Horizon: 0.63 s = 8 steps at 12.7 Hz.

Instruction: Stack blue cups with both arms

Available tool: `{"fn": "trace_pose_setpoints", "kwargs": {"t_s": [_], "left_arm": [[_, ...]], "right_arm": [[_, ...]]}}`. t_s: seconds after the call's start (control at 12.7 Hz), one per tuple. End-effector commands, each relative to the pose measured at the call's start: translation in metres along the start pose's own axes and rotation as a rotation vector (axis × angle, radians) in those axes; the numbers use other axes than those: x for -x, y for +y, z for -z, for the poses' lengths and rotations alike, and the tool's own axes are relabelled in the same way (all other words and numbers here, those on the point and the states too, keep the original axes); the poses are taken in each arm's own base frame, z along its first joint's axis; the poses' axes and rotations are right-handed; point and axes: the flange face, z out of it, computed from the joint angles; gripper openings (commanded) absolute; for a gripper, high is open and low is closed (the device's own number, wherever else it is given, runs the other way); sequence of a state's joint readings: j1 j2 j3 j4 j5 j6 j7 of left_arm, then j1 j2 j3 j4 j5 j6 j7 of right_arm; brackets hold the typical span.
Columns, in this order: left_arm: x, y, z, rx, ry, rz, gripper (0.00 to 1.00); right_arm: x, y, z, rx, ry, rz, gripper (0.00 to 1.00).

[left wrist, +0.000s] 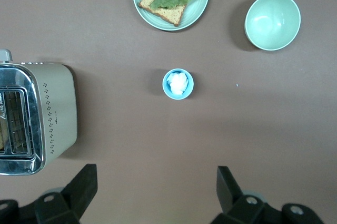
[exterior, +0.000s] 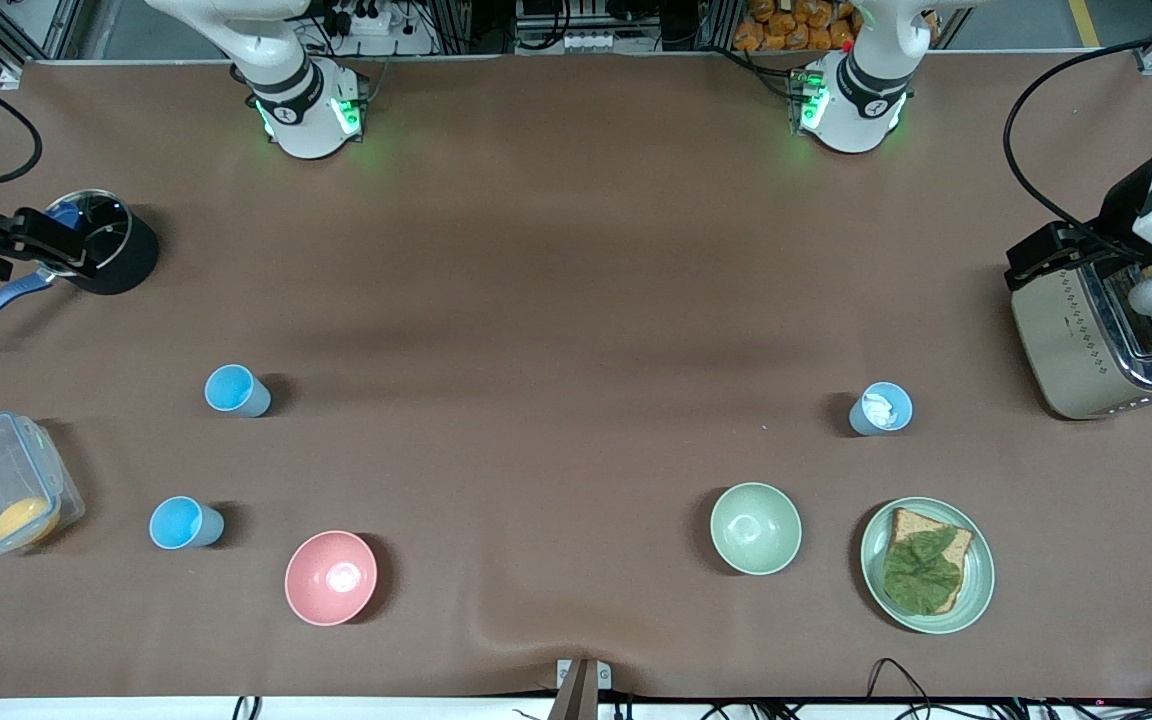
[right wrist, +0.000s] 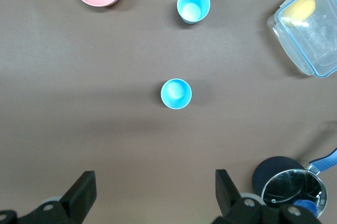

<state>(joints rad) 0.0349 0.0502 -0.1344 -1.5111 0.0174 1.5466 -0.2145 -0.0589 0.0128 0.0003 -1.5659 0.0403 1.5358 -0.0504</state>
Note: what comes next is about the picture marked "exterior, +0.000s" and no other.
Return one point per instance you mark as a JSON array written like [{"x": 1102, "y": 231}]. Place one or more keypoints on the white power strip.
[
  {"x": 591, "y": 42},
  {"x": 371, "y": 20}
]

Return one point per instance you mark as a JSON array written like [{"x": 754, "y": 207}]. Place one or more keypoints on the green lettuce leaf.
[{"x": 921, "y": 572}]

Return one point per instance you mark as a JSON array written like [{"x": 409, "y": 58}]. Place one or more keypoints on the pale green bowl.
[{"x": 756, "y": 528}]

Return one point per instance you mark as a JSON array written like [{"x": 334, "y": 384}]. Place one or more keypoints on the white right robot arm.
[{"x": 301, "y": 110}]

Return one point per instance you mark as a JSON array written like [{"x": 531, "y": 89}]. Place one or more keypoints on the pale green plate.
[{"x": 978, "y": 580}]

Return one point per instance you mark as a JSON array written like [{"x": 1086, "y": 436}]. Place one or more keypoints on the orange food piece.
[{"x": 24, "y": 520}]

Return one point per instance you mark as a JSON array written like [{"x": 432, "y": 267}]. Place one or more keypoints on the pink bowl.
[{"x": 330, "y": 578}]

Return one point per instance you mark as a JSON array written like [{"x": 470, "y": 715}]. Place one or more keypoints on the brown table cover mat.
[{"x": 576, "y": 250}]

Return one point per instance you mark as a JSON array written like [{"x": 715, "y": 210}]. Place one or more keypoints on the brown bread slice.
[{"x": 911, "y": 522}]

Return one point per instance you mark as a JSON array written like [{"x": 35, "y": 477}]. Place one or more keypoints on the blue cup holding tissue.
[{"x": 861, "y": 420}]

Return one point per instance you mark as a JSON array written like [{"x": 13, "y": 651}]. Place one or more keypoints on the glass lid with blue knob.
[{"x": 101, "y": 220}]

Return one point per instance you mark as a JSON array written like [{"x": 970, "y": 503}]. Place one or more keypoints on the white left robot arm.
[{"x": 851, "y": 110}]

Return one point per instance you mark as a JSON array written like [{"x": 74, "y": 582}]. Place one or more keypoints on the bag of orange buns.
[{"x": 786, "y": 25}]

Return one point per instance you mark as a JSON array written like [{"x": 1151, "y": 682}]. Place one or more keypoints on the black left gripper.
[{"x": 1119, "y": 212}]

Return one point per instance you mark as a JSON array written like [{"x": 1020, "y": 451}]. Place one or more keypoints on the white tissue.
[{"x": 879, "y": 408}]

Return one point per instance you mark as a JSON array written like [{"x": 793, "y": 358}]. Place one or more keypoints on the metal table edge clamp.
[{"x": 581, "y": 685}]

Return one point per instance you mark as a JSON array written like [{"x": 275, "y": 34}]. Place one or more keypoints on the silver beige toaster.
[{"x": 1066, "y": 340}]

